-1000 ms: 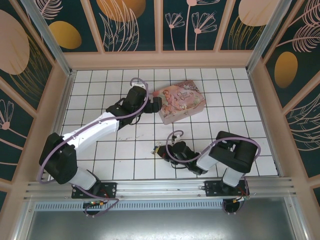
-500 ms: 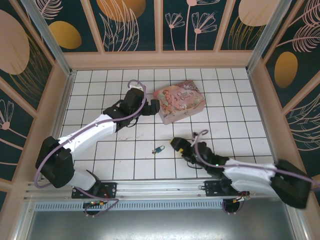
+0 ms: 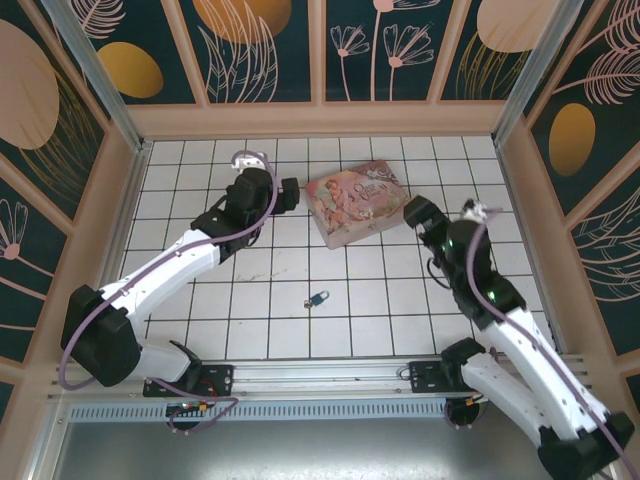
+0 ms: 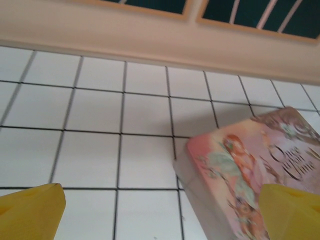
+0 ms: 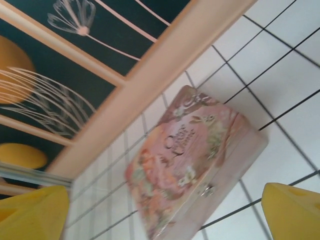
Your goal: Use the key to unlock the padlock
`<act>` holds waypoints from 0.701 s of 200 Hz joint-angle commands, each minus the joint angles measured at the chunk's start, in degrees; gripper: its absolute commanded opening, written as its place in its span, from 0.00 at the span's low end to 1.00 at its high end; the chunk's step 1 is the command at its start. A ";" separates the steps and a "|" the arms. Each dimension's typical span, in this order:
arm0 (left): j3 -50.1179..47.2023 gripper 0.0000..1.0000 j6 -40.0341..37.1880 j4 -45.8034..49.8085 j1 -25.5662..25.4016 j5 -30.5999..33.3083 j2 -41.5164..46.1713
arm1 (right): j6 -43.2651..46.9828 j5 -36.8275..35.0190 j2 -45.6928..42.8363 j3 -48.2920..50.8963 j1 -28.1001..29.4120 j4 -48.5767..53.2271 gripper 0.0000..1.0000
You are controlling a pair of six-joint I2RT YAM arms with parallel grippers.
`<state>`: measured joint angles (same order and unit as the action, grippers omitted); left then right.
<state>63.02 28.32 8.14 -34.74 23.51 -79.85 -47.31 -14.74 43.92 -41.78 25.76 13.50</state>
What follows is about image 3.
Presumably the pink illustrated tin box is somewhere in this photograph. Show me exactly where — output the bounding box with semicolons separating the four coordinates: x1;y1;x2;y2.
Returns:
304;158;412;250

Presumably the grey metal sheet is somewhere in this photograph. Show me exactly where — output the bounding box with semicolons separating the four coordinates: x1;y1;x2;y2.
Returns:
47;420;609;480

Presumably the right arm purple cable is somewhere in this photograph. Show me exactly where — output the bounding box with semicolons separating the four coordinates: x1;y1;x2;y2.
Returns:
444;207;634;480

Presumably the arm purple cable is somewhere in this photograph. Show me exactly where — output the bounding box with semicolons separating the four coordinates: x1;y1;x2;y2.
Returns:
444;207;634;480
58;148;281;436

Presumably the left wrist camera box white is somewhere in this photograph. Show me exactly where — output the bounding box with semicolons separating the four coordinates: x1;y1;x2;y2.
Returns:
230;154;266;172

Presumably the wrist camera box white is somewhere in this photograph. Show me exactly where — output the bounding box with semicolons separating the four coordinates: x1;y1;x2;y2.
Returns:
230;154;266;172
460;198;494;224

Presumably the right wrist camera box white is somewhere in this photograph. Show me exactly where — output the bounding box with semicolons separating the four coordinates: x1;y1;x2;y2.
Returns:
460;198;494;224

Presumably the aluminium frame post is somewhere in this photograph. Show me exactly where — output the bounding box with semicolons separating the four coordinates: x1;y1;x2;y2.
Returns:
492;0;571;146
40;0;154;155

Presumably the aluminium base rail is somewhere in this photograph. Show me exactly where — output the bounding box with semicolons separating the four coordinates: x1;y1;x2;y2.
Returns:
47;353;594;402

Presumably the slotted grey cable duct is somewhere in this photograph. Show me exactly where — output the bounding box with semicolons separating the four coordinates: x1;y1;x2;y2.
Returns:
67;403;576;422

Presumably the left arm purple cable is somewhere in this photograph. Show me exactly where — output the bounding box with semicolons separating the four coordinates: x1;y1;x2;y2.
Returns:
58;148;281;436

